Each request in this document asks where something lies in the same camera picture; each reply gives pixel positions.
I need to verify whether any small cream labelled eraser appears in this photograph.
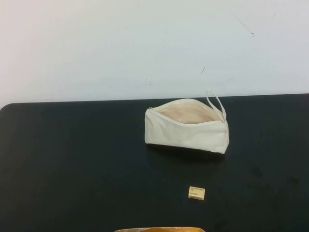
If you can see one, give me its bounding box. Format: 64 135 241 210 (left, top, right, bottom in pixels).
188 186 206 201

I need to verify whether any cream fabric pencil case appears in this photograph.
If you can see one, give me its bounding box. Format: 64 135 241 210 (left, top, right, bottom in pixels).
144 89 229 154

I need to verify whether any yellow orange rounded object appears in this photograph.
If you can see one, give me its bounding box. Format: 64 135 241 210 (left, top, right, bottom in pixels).
113 226 205 232

